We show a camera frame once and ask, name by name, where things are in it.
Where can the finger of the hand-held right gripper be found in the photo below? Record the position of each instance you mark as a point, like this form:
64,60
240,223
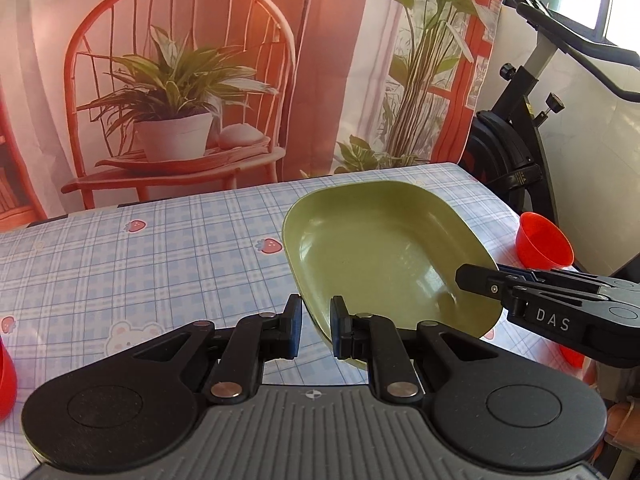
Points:
480,277
550,312

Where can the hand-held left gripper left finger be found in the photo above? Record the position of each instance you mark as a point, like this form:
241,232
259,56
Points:
295,327

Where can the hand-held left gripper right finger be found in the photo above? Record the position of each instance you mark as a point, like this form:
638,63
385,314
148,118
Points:
341,330

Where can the red bowl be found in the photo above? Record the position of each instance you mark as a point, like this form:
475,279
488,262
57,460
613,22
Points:
572,358
542,245
6,385

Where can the green plate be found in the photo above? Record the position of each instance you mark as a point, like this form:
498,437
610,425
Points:
380,255

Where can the brown rounded object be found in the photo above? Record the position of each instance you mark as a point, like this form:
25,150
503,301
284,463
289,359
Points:
622,425

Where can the black exercise bike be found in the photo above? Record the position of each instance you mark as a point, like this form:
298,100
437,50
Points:
505,160

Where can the printed backdrop cloth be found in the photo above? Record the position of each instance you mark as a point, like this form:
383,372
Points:
200,60

